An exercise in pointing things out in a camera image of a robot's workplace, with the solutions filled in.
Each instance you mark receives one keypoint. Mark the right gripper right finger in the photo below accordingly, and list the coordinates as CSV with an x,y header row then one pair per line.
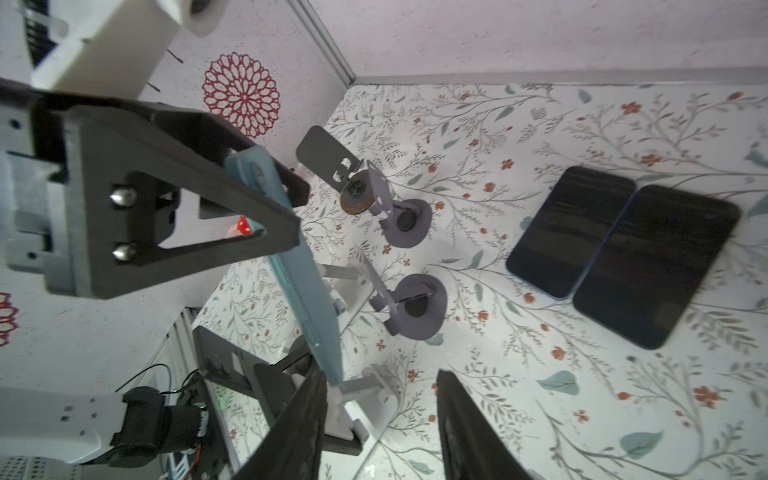
x,y
471,449

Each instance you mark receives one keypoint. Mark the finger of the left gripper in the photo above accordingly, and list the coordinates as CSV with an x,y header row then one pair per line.
x,y
297,189

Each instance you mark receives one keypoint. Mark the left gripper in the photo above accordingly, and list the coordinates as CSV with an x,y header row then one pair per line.
x,y
128,168

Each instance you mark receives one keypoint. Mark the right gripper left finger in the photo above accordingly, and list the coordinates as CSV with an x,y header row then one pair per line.
x,y
293,447

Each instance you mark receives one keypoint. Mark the teal-edged black phone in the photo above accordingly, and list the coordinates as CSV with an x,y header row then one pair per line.
x,y
295,268

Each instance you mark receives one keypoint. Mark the wood-base round phone stand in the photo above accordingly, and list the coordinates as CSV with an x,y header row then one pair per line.
x,y
327,158

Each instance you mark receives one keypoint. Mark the white phone stand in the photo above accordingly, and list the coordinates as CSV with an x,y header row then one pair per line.
x,y
360,409

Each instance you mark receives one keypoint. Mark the black round phone stand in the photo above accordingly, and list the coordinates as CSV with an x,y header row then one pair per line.
x,y
274,385

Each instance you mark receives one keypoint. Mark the silver phone stand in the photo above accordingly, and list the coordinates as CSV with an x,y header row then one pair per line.
x,y
348,288

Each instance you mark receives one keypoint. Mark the purple phone stand far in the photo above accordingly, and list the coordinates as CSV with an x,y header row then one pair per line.
x,y
405,223

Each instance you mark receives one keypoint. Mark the purple phone stand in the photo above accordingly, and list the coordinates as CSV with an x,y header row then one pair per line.
x,y
405,223
417,306

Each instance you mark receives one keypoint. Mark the purple phone stand middle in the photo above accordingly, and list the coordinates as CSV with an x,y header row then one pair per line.
x,y
417,306

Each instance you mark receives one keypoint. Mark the pink plush with red bow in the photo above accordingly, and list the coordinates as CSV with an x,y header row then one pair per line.
x,y
240,228

